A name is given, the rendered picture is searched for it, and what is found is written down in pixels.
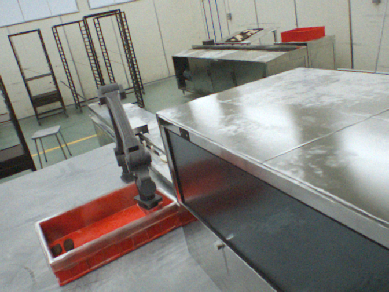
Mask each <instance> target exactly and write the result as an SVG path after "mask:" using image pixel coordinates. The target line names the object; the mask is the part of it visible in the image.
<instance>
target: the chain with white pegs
mask: <svg viewBox="0 0 389 292"><path fill-rule="evenodd" d="M61 82H62V83H63V84H65V83H64V82H63V81H61ZM65 85H66V84H65ZM66 87H68V85H66ZM68 88H69V89H71V88H70V87H68ZM71 90H72V89H71ZM72 91H73V92H75V93H76V94H77V95H79V96H80V97H81V98H82V99H83V100H84V101H86V102H87V103H88V104H91V103H90V102H89V101H87V100H85V98H84V97H82V96H81V95H80V94H78V93H77V92H76V91H74V90H72ZM140 142H141V143H142V144H143V145H144V146H146V147H148V146H147V145H146V143H145V140H144V141H143V142H142V141H141V140H140ZM148 148H149V147H148ZM149 149H150V150H152V151H153V152H154V153H155V154H156V155H158V156H159V157H161V156H162V153H159V154H157V153H156V152H155V151H154V149H153V147H152V146H151V147H150V148H149Z"/></svg>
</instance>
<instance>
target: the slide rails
mask: <svg viewBox="0 0 389 292"><path fill-rule="evenodd" d="M135 136H139V139H140V140H142V141H144V140H145V139H144V138H142V137H141V136H140V135H138V134H135ZM145 143H146V144H147V145H148V146H150V147H151V146H152V147H153V149H154V150H155V151H157V153H162V155H165V154H164V153H163V152H162V151H161V150H159V149H158V148H157V147H155V146H153V145H152V144H151V143H149V141H147V140H145ZM141 144H142V143H141ZM143 147H144V148H146V149H147V150H148V151H150V152H151V153H152V154H153V155H154V156H155V157H158V158H159V159H160V157H159V156H158V155H156V154H155V153H154V152H153V151H152V150H150V149H149V148H148V147H146V146H144V145H143ZM161 161H162V160H161ZM162 162H163V163H164V164H166V165H167V166H168V163H167V162H164V161H162Z"/></svg>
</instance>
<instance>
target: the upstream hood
mask: <svg viewBox="0 0 389 292"><path fill-rule="evenodd" d="M87 106H88V108H89V111H90V112H92V113H93V114H94V115H95V116H96V117H97V118H98V119H99V120H101V121H102V122H103V123H104V124H105V125H107V126H108V127H109V128H110V129H111V130H112V131H113V132H114V130H113V128H112V124H111V119H110V117H109V113H108V108H107V105H106V104H104V105H100V102H99V101H98V102H95V103H91V104H87ZM126 114H127V117H128V119H129V121H130V125H131V127H132V129H133V132H134V134H137V133H140V132H142V134H145V133H148V134H149V129H148V124H147V123H144V122H143V121H142V120H140V119H138V118H137V117H135V116H132V115H131V114H129V113H128V112H126Z"/></svg>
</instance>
